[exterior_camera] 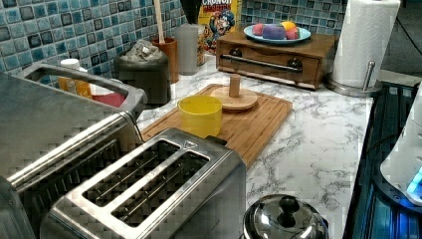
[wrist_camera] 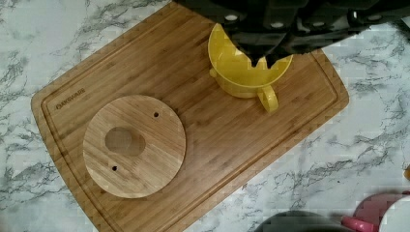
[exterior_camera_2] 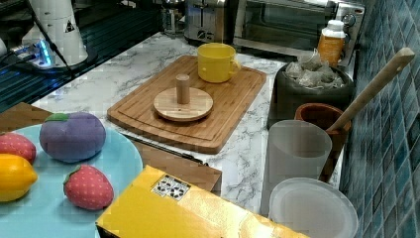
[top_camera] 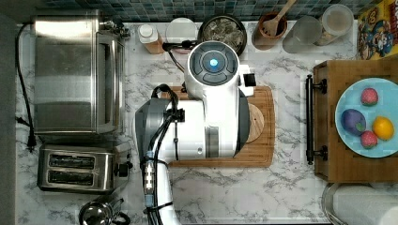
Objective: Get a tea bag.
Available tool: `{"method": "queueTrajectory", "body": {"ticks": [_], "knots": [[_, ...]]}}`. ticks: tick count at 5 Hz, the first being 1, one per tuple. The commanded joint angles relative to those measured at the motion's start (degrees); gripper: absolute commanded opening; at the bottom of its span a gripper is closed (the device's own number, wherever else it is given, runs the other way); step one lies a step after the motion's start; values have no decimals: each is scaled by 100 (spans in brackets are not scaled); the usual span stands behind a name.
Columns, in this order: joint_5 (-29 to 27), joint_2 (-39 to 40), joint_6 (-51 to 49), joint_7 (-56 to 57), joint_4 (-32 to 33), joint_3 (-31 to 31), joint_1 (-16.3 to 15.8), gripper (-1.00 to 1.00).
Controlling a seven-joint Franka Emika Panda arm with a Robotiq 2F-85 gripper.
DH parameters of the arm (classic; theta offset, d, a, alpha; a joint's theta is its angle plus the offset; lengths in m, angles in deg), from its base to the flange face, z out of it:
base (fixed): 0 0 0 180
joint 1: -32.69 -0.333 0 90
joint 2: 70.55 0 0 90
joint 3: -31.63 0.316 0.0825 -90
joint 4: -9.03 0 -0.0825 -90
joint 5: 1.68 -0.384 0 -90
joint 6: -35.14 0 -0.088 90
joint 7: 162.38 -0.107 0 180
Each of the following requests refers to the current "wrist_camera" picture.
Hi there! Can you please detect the pink and white container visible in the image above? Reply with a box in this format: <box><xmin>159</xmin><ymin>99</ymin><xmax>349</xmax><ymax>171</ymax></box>
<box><xmin>341</xmin><ymin>191</ymin><xmax>410</xmax><ymax>232</ymax></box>

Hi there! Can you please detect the dark round pot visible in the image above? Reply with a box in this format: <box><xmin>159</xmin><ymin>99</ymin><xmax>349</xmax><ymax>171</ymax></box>
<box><xmin>254</xmin><ymin>211</ymin><xmax>355</xmax><ymax>232</ymax></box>

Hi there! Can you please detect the bamboo cutting board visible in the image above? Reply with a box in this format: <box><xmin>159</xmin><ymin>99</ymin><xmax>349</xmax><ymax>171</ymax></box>
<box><xmin>31</xmin><ymin>3</ymin><xmax>349</xmax><ymax>232</ymax></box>

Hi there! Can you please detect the round wooden mug stand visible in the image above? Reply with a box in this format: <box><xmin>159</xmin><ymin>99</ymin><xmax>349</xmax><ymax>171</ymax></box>
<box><xmin>83</xmin><ymin>95</ymin><xmax>187</xmax><ymax>198</ymax></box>

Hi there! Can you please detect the yellow plastic mug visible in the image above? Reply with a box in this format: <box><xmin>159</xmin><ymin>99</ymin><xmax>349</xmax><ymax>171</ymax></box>
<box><xmin>208</xmin><ymin>24</ymin><xmax>293</xmax><ymax>112</ymax></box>

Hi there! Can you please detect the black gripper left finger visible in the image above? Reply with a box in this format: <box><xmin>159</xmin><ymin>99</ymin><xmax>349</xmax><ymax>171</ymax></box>
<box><xmin>174</xmin><ymin>0</ymin><xmax>309</xmax><ymax>68</ymax></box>

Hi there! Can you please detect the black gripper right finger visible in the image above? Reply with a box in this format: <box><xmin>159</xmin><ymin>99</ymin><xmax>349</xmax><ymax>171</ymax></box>
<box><xmin>265</xmin><ymin>0</ymin><xmax>409</xmax><ymax>66</ymax></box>

